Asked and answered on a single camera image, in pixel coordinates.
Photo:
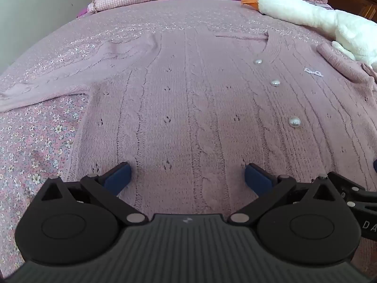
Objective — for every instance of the pink floral bedsheet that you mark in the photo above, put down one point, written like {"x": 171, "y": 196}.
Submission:
{"x": 35, "y": 141}

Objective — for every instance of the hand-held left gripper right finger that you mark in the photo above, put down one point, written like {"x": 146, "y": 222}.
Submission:
{"x": 257, "y": 178}

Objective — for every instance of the white goose plush toy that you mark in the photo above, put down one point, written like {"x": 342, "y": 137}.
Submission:
{"x": 294, "y": 6}

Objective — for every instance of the pink knit cardigan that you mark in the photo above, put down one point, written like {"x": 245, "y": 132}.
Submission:
{"x": 191, "y": 109}

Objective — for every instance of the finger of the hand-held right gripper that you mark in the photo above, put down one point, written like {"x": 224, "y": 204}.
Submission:
{"x": 375, "y": 165}
{"x": 350, "y": 190}

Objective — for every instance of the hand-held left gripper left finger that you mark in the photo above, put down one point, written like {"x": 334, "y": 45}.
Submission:
{"x": 119, "y": 178}

